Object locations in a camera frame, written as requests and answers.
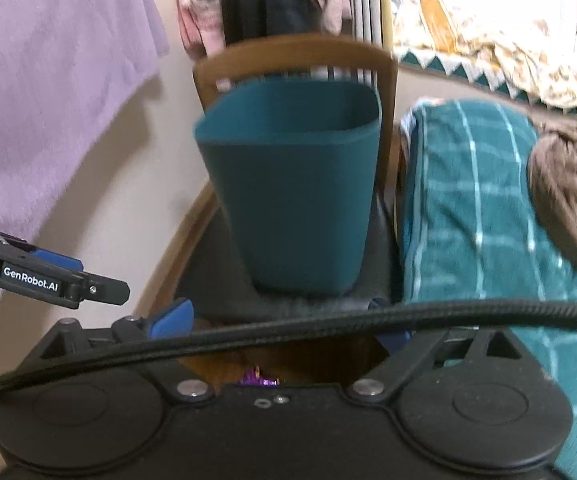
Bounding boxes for brown fuzzy blanket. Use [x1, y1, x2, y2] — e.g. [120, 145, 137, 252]
[527, 120, 577, 267]

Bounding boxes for purple fleece towel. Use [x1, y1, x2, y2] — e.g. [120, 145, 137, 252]
[0, 0, 168, 240]

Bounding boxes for black braided cable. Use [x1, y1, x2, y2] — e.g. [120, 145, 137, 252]
[0, 298, 577, 402]

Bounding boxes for yellow floral quilt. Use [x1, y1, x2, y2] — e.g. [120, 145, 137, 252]
[392, 0, 577, 115]

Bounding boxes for teal plastic trash bin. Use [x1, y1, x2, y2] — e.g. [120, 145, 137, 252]
[194, 77, 381, 295]

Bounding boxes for purple snack wrapper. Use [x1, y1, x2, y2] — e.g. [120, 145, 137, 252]
[238, 366, 281, 387]

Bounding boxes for teal plaid blanket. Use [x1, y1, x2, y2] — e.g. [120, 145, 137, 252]
[401, 100, 577, 479]

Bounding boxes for black hanging jacket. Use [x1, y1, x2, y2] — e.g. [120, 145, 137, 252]
[221, 0, 319, 46]

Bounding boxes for wooden chair black seat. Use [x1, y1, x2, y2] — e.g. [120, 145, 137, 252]
[132, 32, 403, 391]

